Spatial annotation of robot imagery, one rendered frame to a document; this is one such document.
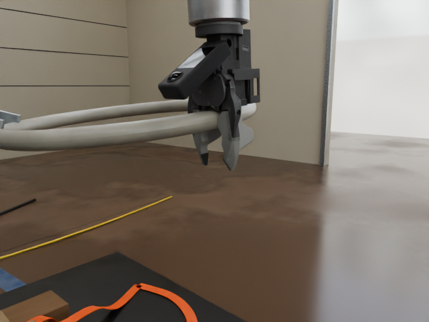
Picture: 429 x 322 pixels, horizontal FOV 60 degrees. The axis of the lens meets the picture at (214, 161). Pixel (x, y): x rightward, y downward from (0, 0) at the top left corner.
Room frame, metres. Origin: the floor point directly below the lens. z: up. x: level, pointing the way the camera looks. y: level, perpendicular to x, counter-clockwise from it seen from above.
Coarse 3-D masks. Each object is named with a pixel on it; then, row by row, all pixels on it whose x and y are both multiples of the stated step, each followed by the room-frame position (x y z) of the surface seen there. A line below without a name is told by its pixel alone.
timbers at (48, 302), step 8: (40, 296) 1.43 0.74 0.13; (48, 296) 1.43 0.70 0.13; (56, 296) 1.43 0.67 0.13; (16, 304) 1.38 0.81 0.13; (24, 304) 1.38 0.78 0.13; (32, 304) 1.38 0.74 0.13; (40, 304) 1.38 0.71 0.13; (48, 304) 1.38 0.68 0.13; (56, 304) 1.38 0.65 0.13; (64, 304) 1.38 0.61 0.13; (8, 312) 1.32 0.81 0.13; (16, 312) 1.32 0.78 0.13; (24, 312) 1.32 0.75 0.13; (32, 312) 1.32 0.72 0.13; (40, 312) 1.32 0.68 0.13; (48, 312) 1.32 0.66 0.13; (56, 312) 1.34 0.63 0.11; (64, 312) 1.37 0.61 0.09; (16, 320) 1.27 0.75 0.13; (24, 320) 1.27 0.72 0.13; (56, 320) 1.34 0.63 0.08
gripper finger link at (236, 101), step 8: (232, 88) 0.54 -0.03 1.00; (232, 96) 0.53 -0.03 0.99; (224, 104) 0.54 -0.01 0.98; (232, 104) 0.53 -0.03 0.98; (240, 104) 0.54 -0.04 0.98; (232, 112) 0.53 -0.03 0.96; (240, 112) 0.54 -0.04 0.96; (232, 120) 0.53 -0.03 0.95; (232, 128) 0.53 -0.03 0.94; (232, 136) 0.53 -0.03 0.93
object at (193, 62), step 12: (204, 48) 0.56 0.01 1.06; (216, 48) 0.54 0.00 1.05; (228, 48) 0.56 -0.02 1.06; (192, 60) 0.54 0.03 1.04; (204, 60) 0.53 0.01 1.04; (216, 60) 0.54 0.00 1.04; (180, 72) 0.52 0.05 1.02; (192, 72) 0.51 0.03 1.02; (204, 72) 0.53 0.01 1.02; (168, 84) 0.51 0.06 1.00; (180, 84) 0.50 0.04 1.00; (192, 84) 0.51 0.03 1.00; (168, 96) 0.52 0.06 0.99; (180, 96) 0.50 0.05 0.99
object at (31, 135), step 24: (24, 120) 0.76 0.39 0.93; (48, 120) 0.82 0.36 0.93; (72, 120) 0.87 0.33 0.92; (96, 120) 0.92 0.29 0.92; (144, 120) 0.51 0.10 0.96; (168, 120) 0.52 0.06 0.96; (192, 120) 0.53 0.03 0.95; (216, 120) 0.56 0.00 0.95; (0, 144) 0.55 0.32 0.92; (24, 144) 0.51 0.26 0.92; (48, 144) 0.50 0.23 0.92; (72, 144) 0.49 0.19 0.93; (96, 144) 0.49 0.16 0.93; (120, 144) 0.50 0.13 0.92
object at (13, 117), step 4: (0, 112) 0.72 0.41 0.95; (4, 112) 0.73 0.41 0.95; (8, 112) 0.73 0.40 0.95; (0, 116) 0.72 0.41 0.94; (4, 116) 0.72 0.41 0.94; (8, 116) 0.73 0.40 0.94; (12, 116) 0.73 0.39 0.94; (16, 116) 0.73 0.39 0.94; (20, 116) 0.74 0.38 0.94; (0, 120) 0.62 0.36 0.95; (4, 120) 0.72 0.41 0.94; (8, 120) 0.73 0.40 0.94; (12, 120) 0.73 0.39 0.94; (16, 120) 0.73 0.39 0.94; (0, 124) 0.62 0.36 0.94
